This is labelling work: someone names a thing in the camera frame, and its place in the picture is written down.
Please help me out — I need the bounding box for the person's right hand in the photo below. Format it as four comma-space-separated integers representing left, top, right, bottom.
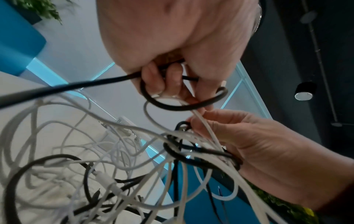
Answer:
186, 109, 354, 211

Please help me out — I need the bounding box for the person's left hand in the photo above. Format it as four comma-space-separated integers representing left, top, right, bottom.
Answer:
95, 0, 262, 114

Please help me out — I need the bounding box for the white mini drawer box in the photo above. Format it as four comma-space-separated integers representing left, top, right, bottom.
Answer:
101, 116, 145, 154

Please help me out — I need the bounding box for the tangle of white cables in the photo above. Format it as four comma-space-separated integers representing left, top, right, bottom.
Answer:
0, 96, 288, 224

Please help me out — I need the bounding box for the black ceiling spotlight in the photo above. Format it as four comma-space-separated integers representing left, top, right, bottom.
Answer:
294, 82, 317, 101

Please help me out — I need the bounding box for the blue sofa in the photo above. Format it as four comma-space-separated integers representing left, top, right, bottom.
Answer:
0, 0, 46, 77
166, 161, 264, 224

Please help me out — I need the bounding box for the ceiling conduit pipe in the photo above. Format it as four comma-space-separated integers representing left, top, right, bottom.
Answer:
300, 0, 342, 128

